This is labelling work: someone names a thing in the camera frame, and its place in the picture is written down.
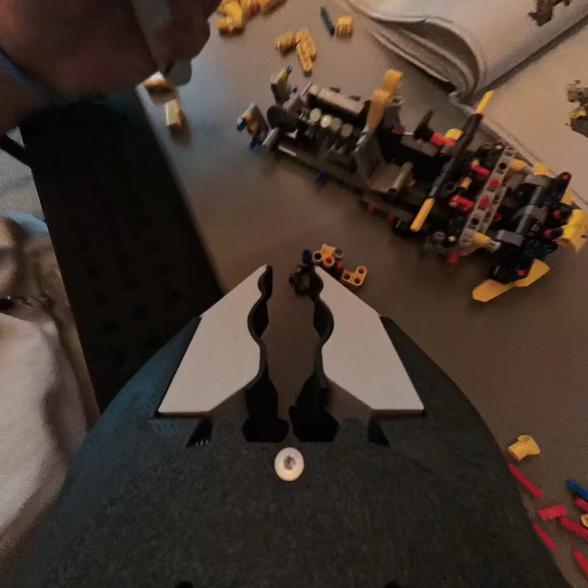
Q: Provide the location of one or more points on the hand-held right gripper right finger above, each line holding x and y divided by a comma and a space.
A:
372, 363

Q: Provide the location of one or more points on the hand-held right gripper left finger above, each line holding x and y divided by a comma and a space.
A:
211, 363

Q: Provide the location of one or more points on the black lego connector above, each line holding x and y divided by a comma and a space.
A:
301, 278

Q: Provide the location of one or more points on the yellow lego connector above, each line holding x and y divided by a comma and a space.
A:
321, 253

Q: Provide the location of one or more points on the pile of red blue pins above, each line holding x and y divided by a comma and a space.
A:
523, 480

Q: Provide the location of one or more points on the lego car model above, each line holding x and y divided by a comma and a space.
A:
487, 193

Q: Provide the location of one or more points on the pile of yellow lego parts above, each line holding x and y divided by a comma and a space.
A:
305, 46

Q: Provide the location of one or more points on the black lego axle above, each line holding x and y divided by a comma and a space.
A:
327, 19

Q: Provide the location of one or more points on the lego instruction booklet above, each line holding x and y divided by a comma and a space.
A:
459, 36

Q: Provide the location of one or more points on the person's left hand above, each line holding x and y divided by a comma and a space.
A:
69, 46

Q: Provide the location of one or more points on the black perforated chair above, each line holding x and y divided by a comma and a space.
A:
115, 229

